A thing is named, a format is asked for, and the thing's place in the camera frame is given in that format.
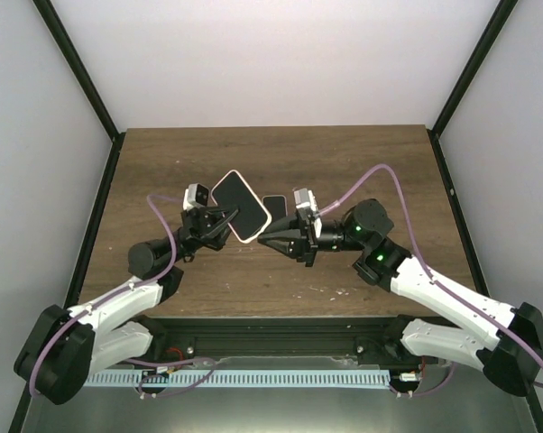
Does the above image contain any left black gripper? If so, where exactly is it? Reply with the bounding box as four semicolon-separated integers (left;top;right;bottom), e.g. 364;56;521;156
165;206;244;266

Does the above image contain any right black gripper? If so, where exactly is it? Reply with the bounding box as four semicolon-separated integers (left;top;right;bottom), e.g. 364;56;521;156
258;212;367;268

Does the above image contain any black smartphone green edge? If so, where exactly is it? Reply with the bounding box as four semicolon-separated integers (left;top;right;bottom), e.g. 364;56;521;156
262;195;288;223

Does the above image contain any beige phone case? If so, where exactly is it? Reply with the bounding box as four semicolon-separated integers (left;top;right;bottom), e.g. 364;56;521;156
210;170;273;245
261;194;289;225

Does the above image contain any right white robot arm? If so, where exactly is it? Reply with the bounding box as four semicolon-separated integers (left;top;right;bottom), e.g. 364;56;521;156
258;199;543;397

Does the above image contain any metal sheet front plate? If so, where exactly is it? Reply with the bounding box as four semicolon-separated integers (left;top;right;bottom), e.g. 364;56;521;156
12;366;543;432

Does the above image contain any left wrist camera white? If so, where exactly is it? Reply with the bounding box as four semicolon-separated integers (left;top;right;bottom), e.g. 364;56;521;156
182;183;210;211

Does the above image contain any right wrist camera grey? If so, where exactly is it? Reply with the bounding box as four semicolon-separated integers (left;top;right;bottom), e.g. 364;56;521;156
294;188;322;236

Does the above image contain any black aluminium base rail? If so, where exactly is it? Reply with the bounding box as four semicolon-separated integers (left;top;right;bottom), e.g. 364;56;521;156
41;318;519;366

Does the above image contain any left black frame post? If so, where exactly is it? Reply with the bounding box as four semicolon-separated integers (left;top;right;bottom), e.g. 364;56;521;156
31;0;122;142

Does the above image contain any black frame post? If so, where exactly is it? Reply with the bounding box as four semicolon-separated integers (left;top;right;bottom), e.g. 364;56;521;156
31;0;122;142
431;0;520;136

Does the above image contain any light blue slotted cable duct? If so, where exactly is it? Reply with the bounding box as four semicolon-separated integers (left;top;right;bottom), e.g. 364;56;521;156
86;369;391;390

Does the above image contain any right black frame post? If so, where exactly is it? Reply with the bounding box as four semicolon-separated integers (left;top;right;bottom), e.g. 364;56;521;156
431;0;520;136

